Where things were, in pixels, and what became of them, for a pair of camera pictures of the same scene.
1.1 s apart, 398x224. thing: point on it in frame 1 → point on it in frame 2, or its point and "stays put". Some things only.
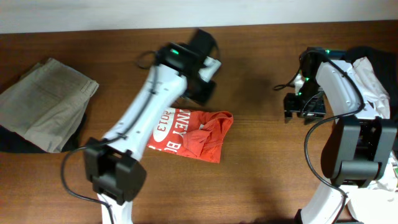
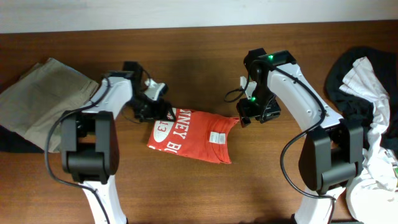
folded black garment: x=11 y=141 stays put
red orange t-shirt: x=198 y=133 stays put
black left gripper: x=206 y=102 → x=157 y=112
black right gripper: x=292 y=106 → x=246 y=112
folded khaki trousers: x=47 y=104 stays put
